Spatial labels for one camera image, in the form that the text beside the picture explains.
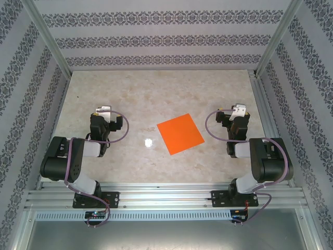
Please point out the aluminium mounting rail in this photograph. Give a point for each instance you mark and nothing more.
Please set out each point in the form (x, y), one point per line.
(166, 195)

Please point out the circuit board with green light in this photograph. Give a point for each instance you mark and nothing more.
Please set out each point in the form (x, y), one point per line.
(95, 214)

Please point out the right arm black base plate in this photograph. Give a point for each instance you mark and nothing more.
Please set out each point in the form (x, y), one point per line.
(218, 198)

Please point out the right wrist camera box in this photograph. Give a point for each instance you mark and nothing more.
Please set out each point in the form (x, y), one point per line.
(239, 109)

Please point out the orange square paper sheet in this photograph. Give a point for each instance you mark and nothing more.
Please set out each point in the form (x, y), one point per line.
(180, 134)

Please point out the grey metal panel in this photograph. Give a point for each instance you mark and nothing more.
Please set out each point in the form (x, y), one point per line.
(166, 237)

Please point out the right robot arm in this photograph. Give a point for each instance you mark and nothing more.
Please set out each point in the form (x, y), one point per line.
(270, 166)

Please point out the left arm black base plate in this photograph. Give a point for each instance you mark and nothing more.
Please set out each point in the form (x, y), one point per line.
(114, 199)

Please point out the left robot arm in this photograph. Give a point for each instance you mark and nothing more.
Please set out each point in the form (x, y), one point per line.
(78, 166)

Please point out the aluminium frame post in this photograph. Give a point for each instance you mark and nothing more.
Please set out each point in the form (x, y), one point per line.
(46, 34)
(279, 34)

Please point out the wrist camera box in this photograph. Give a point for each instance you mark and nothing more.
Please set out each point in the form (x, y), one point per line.
(105, 110)
(239, 109)

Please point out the aluminium side rail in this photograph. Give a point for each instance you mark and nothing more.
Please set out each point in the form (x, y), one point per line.
(263, 104)

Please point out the circuit board with blue light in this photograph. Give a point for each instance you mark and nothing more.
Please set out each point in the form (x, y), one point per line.
(238, 214)

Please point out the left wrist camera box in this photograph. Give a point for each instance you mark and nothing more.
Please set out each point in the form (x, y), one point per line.
(105, 110)

